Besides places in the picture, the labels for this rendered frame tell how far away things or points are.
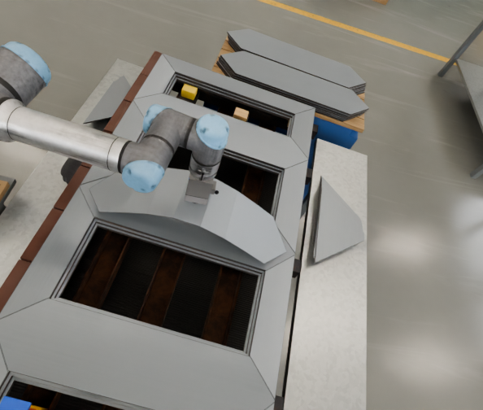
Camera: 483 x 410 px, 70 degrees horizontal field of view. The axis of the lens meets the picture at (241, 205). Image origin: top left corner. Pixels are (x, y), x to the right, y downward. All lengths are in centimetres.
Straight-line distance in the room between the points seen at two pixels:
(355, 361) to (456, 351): 137
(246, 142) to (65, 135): 79
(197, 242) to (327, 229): 52
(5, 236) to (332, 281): 113
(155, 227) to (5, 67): 56
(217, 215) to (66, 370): 55
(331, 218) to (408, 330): 119
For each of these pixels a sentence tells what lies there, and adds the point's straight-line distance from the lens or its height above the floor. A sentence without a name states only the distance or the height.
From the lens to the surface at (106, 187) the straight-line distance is 118.
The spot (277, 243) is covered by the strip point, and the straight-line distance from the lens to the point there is 117.
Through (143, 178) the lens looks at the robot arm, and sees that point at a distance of 73.
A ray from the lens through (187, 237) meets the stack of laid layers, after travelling 113.
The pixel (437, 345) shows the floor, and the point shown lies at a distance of 252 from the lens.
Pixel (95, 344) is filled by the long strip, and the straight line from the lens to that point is 103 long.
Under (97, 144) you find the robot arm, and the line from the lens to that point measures 78.
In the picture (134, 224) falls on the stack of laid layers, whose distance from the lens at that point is 114.
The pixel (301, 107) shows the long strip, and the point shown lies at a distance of 168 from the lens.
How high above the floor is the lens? 185
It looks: 55 degrees down
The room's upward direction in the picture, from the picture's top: 25 degrees clockwise
